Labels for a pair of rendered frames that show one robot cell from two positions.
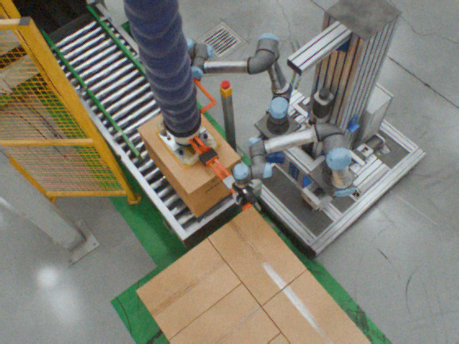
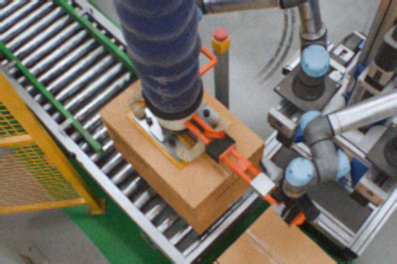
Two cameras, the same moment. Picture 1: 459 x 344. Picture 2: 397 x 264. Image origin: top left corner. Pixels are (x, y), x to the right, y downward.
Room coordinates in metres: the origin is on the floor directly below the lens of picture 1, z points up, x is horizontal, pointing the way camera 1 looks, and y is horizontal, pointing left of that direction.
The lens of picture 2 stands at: (0.60, 0.27, 2.82)
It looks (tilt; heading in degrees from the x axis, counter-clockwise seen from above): 66 degrees down; 345
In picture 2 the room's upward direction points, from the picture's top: straight up
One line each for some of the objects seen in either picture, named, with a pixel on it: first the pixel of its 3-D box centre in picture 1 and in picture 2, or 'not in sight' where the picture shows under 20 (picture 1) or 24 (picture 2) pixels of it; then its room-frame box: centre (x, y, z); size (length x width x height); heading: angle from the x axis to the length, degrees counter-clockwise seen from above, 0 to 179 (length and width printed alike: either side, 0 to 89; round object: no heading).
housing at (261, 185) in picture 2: (229, 183); (262, 185); (1.14, -0.01, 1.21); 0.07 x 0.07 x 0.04; 30
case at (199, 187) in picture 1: (192, 157); (183, 147); (1.52, 0.23, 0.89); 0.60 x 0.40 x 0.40; 30
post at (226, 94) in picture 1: (229, 124); (221, 93); (1.98, -0.07, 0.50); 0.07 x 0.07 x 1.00; 30
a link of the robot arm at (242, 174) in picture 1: (242, 174); (299, 174); (1.04, -0.07, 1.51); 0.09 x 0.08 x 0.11; 91
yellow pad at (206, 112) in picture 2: (199, 129); (195, 104); (1.59, 0.14, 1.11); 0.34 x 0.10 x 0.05; 30
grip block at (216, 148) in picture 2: (208, 156); (220, 146); (1.33, 0.10, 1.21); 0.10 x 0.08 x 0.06; 120
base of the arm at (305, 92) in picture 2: (278, 120); (309, 81); (1.59, -0.37, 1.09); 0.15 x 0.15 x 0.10
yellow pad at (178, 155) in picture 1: (174, 146); (160, 133); (1.50, 0.31, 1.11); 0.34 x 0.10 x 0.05; 30
